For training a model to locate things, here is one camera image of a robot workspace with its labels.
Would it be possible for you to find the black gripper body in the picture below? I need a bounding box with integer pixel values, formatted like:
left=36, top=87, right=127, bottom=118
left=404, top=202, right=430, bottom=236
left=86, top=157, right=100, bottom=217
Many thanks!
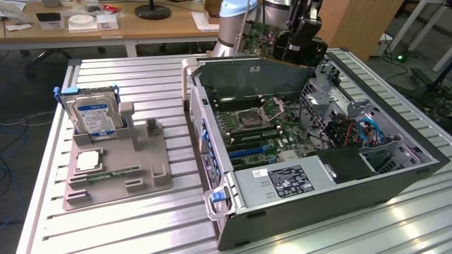
left=288, top=0, right=324, bottom=26

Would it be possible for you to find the green graphics card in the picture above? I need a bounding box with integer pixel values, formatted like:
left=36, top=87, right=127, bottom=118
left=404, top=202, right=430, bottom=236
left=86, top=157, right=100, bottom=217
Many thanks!
left=235, top=20, right=330, bottom=69

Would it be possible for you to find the wooden cabinet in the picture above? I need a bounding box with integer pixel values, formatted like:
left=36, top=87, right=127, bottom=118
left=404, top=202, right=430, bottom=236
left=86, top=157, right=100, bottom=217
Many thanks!
left=292, top=0, right=406, bottom=61

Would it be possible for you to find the white power box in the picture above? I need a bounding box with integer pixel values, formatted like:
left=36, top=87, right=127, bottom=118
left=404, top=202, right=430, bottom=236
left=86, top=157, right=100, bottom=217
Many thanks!
left=374, top=39, right=390, bottom=58

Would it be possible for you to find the metal socket cover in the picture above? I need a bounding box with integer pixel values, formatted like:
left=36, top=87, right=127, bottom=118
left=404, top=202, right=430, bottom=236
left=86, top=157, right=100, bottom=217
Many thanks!
left=260, top=96, right=287, bottom=116

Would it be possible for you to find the metal disk bay cage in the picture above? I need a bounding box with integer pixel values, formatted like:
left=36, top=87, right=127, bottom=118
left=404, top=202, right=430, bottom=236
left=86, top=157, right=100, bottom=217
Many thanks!
left=300, top=78, right=354, bottom=128

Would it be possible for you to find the cardboard box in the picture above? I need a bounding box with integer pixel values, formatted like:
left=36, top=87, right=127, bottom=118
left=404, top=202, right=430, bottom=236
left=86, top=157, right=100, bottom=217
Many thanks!
left=204, top=0, right=223, bottom=18

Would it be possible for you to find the stack of white papers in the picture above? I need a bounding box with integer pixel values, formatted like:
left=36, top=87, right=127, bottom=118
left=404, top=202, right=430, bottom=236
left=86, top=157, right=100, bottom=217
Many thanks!
left=192, top=12, right=220, bottom=32

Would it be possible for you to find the CPU socket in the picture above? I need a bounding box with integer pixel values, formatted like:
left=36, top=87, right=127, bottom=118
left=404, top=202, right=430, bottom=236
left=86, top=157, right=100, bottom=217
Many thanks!
left=235, top=107, right=270, bottom=130

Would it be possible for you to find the green motherboard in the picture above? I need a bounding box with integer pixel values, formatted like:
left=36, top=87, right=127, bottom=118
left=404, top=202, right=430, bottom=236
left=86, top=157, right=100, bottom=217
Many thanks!
left=211, top=95, right=319, bottom=170

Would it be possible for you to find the black metal stand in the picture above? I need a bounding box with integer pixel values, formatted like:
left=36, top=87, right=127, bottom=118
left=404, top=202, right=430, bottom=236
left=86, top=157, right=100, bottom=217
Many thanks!
left=410, top=67, right=452, bottom=106

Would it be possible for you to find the installed RAM stick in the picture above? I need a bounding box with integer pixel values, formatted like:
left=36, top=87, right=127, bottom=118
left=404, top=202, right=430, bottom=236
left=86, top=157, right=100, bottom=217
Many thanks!
left=231, top=129, right=280, bottom=142

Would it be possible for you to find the black lamp base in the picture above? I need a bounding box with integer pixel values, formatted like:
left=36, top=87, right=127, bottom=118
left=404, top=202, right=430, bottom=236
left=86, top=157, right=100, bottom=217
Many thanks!
left=135, top=0, right=172, bottom=21

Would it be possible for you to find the blue expansion slot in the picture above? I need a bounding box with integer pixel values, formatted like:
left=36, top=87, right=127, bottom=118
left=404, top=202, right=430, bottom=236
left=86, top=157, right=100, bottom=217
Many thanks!
left=228, top=147, right=268, bottom=159

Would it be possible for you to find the red packet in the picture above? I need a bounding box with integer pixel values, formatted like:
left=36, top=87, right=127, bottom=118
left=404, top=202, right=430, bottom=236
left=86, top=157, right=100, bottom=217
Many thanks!
left=100, top=3, right=123, bottom=14

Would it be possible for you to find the small white box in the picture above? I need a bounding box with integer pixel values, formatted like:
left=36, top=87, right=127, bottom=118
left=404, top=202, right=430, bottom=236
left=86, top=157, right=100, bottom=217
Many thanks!
left=96, top=14, right=118, bottom=31

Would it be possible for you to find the grey power supply unit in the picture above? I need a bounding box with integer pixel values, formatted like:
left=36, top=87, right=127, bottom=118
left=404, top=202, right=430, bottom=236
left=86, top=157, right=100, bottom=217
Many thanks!
left=231, top=155, right=336, bottom=208

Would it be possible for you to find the white round container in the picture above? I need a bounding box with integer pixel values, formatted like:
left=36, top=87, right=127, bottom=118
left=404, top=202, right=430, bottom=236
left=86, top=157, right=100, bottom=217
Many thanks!
left=67, top=14, right=99, bottom=34

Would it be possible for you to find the black open PC case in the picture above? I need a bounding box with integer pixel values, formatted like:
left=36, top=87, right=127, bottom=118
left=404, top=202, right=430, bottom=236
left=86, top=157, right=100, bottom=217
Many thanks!
left=182, top=51, right=442, bottom=251

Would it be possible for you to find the hard disk with blue caddy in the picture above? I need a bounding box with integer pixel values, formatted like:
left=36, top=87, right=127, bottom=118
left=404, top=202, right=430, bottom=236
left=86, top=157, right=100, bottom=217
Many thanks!
left=52, top=84, right=123, bottom=141

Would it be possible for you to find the grey parts rack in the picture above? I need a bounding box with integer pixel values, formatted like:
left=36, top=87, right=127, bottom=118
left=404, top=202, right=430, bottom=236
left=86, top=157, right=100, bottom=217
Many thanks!
left=63, top=102, right=174, bottom=211

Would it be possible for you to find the white box with black lid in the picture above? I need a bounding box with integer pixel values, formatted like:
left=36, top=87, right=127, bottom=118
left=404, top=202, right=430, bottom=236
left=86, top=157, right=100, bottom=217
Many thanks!
left=36, top=12, right=67, bottom=30

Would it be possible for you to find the green RAM stick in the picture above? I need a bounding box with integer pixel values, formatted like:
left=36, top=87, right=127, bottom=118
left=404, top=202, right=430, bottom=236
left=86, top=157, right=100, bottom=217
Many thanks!
left=87, top=169, right=128, bottom=182

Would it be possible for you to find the wooden desk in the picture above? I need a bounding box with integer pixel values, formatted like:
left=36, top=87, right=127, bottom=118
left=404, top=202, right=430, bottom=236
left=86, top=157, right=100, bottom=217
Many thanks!
left=0, top=0, right=319, bottom=51

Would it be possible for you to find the black office chair base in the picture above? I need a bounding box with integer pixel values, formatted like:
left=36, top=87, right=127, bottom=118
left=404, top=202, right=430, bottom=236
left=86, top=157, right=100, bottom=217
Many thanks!
left=20, top=49, right=75, bottom=79

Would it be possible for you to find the silver CPU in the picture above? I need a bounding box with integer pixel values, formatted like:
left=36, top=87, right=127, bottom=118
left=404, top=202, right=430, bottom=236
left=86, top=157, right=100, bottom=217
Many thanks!
left=76, top=152, right=102, bottom=171

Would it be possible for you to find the white desk frame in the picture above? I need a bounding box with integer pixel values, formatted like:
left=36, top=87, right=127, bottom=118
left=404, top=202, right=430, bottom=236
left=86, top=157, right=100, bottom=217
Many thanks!
left=387, top=0, right=452, bottom=72

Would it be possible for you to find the black wire connector block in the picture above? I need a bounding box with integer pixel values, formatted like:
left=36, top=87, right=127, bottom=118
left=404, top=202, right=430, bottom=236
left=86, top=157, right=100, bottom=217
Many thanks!
left=324, top=121, right=350, bottom=148

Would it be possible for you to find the blue data wire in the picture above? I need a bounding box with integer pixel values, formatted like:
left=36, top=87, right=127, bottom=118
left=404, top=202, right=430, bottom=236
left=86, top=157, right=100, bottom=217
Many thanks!
left=356, top=119, right=384, bottom=146

